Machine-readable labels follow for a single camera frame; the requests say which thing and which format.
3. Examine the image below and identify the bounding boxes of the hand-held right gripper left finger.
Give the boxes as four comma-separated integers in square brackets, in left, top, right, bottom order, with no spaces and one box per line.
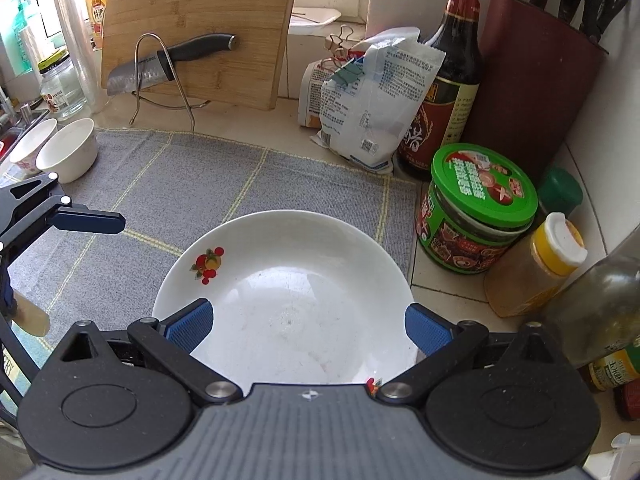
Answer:
[50,298,242,405]

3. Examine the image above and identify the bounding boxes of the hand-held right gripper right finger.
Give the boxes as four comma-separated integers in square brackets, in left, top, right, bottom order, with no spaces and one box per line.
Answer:
[377,303,568,402]

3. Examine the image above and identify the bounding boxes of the white bowl with red print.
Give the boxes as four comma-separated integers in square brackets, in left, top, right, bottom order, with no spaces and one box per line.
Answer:
[9,118,59,177]

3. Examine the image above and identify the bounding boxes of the copper wire binder clip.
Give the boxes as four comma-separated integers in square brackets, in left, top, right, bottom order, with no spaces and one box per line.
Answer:
[325,24,357,58]

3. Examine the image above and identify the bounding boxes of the plain white bowl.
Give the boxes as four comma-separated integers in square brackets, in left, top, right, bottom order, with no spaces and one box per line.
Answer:
[36,118,99,184]

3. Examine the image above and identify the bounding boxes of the metal wire rack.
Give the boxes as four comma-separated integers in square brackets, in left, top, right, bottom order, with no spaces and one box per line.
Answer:
[129,32,211,133]

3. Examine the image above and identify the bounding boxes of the bamboo cutting board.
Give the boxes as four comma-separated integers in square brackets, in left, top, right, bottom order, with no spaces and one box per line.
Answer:
[101,0,304,111]

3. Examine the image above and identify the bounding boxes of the green-lidded sauce jar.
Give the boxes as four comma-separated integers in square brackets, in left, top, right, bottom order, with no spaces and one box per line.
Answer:
[416,142,539,275]

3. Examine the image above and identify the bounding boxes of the white seasoning box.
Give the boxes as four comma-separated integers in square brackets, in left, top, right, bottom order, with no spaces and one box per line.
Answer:
[611,432,640,466]

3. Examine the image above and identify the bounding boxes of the white fruit-print plate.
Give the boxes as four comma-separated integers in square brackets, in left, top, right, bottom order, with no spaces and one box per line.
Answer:
[151,210,420,388]

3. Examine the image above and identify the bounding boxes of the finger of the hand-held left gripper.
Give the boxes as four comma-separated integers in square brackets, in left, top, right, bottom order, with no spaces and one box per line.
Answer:
[0,172,126,256]
[0,247,41,386]

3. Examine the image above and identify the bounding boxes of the grey woven mat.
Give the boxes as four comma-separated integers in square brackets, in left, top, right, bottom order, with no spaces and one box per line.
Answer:
[0,127,421,356]

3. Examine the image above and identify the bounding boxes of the stack of clear plastic cups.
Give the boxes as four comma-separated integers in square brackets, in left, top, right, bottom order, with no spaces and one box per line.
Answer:
[52,0,111,113]

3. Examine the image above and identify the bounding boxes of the black-handled kitchen knife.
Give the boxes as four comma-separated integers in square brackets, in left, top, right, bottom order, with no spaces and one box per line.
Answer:
[106,33,237,97]

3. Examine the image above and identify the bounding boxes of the dark soy sauce bottle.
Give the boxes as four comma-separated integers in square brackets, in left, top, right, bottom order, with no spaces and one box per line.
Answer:
[397,0,485,181]

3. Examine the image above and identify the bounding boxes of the empty glass jar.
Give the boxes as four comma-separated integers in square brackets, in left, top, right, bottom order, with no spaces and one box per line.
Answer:
[37,49,91,122]

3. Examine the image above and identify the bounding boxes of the yellow-capped spice bottle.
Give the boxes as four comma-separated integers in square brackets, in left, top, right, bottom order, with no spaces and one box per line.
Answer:
[484,211,588,318]

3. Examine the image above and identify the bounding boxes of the orange cooking wine bottle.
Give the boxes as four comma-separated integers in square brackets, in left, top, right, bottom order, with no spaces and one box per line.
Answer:
[84,0,115,51]

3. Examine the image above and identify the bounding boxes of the white and red bag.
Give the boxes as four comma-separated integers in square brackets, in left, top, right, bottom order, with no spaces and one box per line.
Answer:
[297,50,371,128]

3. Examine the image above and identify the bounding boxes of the clear glass bottle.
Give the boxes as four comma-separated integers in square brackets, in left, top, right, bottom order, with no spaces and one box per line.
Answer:
[542,232,640,368]

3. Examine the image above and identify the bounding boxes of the green dish soap bottle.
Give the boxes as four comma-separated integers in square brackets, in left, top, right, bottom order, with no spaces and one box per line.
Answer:
[10,0,41,78]

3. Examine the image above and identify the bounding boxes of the green binder clip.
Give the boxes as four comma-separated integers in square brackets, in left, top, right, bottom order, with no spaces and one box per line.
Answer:
[320,56,368,88]

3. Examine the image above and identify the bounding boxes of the white shallow dish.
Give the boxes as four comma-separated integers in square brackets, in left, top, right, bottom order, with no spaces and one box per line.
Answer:
[289,7,342,35]

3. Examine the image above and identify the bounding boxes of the red-brown knife block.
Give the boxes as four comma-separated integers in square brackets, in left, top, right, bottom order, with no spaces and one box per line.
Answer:
[460,0,611,186]

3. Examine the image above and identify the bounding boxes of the white bag with blue print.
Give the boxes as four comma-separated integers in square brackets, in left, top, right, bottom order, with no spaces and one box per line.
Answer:
[310,27,446,176]

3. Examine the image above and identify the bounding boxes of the green-capped bottle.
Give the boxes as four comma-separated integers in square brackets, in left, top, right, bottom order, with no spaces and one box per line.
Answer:
[535,166,584,231]

